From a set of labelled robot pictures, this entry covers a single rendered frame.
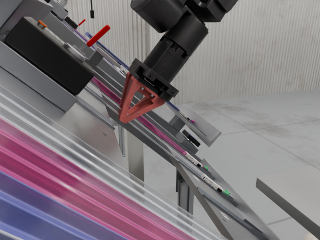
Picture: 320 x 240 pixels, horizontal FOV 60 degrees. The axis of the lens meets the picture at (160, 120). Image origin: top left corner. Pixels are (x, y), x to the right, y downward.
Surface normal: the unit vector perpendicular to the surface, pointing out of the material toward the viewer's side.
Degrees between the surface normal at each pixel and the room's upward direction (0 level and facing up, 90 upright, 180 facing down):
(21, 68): 90
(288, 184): 0
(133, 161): 90
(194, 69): 90
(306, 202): 0
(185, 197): 90
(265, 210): 0
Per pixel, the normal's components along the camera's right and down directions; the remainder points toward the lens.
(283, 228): 0.00, -0.94
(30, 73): 0.28, 0.33
